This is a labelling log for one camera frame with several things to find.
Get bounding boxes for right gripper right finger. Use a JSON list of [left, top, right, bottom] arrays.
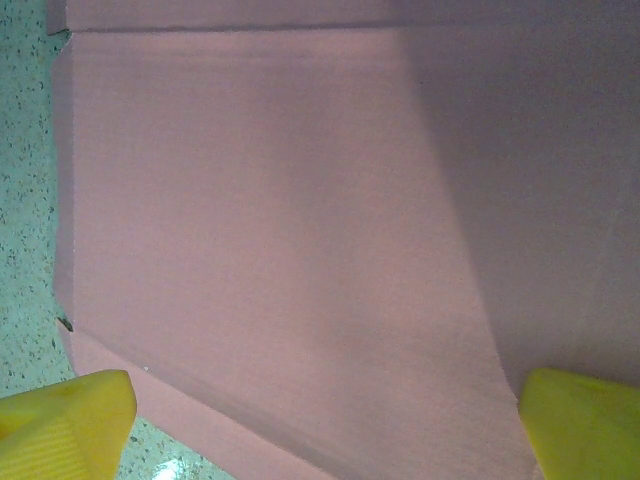
[[516, 367, 640, 480]]

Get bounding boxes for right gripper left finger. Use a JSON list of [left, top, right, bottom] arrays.
[[0, 368, 139, 480]]

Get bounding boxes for pink paper box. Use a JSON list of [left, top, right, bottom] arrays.
[[47, 0, 640, 480]]

